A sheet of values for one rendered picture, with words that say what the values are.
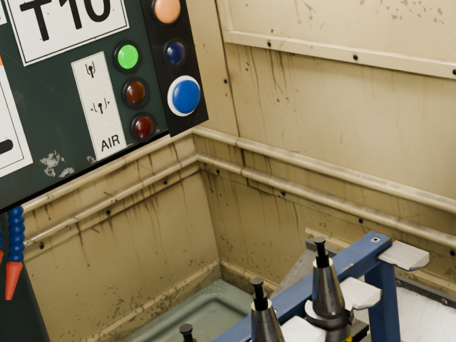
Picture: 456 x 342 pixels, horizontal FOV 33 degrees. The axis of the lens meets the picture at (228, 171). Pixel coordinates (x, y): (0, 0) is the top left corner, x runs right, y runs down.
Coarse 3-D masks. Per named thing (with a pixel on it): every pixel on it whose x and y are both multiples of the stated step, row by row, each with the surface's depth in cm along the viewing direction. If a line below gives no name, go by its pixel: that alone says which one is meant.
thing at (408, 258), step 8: (392, 248) 114; (400, 248) 114; (408, 248) 113; (416, 248) 113; (376, 256) 113; (384, 256) 113; (392, 256) 112; (400, 256) 112; (408, 256) 112; (416, 256) 111; (424, 256) 111; (392, 264) 111; (400, 264) 110; (408, 264) 110; (416, 264) 110; (424, 264) 110
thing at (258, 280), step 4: (252, 280) 93; (256, 280) 92; (260, 280) 92; (252, 284) 92; (256, 284) 92; (260, 284) 92; (256, 288) 92; (260, 288) 92; (256, 292) 93; (260, 292) 93; (264, 292) 94; (252, 296) 93; (256, 296) 93; (260, 296) 93; (264, 296) 93; (256, 300) 93; (260, 300) 93; (264, 300) 93; (256, 304) 93; (260, 304) 93; (264, 304) 93; (256, 308) 93; (260, 308) 93
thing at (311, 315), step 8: (344, 296) 104; (352, 304) 102; (312, 312) 102; (344, 312) 101; (352, 312) 102; (312, 320) 101; (320, 320) 100; (328, 320) 100; (336, 320) 100; (344, 320) 102; (352, 320) 102; (328, 328) 101; (336, 328) 101
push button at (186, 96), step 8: (184, 80) 68; (176, 88) 68; (184, 88) 68; (192, 88) 69; (176, 96) 68; (184, 96) 68; (192, 96) 69; (176, 104) 68; (184, 104) 68; (192, 104) 69; (184, 112) 69
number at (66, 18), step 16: (64, 0) 60; (80, 0) 60; (96, 0) 61; (112, 0) 62; (64, 16) 60; (80, 16) 61; (96, 16) 62; (112, 16) 63; (64, 32) 60; (80, 32) 61
